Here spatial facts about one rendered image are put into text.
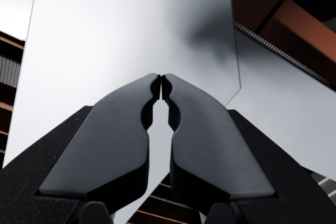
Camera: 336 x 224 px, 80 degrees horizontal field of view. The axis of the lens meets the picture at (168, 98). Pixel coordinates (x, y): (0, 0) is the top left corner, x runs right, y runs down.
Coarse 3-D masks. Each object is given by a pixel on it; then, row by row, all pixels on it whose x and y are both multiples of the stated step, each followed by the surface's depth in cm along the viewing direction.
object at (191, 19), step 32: (96, 0) 15; (128, 0) 15; (160, 0) 15; (192, 0) 15; (224, 0) 15; (160, 32) 16; (192, 32) 16; (224, 32) 16; (192, 64) 17; (224, 64) 17
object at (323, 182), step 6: (240, 30) 18; (258, 42) 18; (270, 48) 21; (276, 54) 17; (288, 60) 21; (306, 72) 21; (324, 84) 20; (312, 174) 34; (318, 174) 33; (318, 180) 33; (324, 180) 32; (330, 180) 32; (324, 186) 32; (330, 186) 32; (330, 192) 31; (330, 198) 32
